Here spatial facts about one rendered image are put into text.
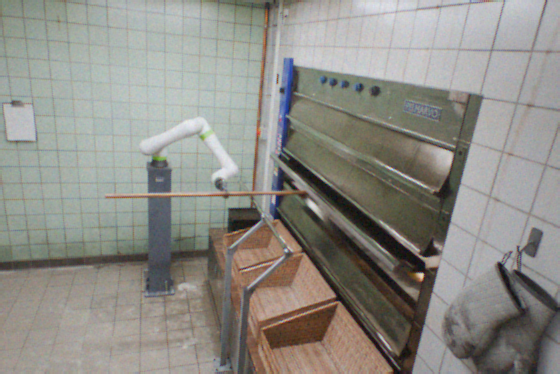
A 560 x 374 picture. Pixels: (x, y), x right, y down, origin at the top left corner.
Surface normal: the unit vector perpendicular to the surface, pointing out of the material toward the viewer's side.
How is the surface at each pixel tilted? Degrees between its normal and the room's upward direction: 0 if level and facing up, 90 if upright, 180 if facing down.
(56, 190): 90
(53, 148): 90
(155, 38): 90
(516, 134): 90
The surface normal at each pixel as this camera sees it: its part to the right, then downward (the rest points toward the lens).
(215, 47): 0.29, 0.34
